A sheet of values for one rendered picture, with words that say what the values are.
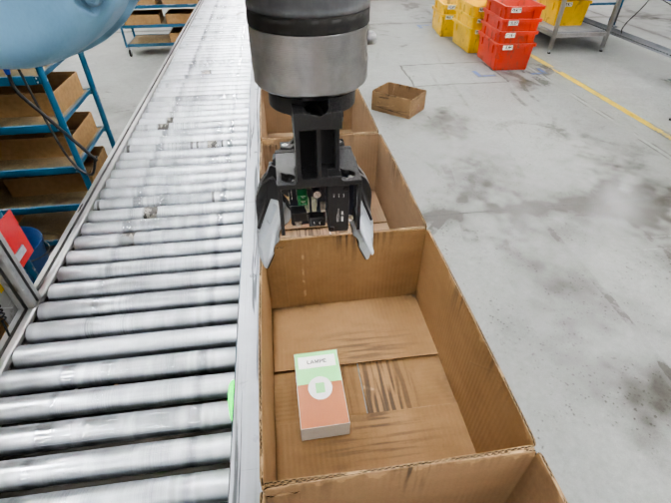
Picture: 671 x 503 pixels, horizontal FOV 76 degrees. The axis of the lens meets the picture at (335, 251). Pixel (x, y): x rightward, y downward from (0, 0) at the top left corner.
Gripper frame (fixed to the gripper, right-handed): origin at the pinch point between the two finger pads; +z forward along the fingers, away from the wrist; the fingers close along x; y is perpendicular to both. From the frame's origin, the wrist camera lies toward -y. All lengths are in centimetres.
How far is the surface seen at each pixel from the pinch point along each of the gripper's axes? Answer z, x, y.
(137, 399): 44, -35, -12
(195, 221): 44, -31, -71
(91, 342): 43, -48, -27
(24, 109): 42, -114, -162
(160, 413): 43, -30, -8
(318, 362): 25.6, -0.2, -3.2
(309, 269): 20.1, 0.0, -19.2
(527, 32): 84, 262, -424
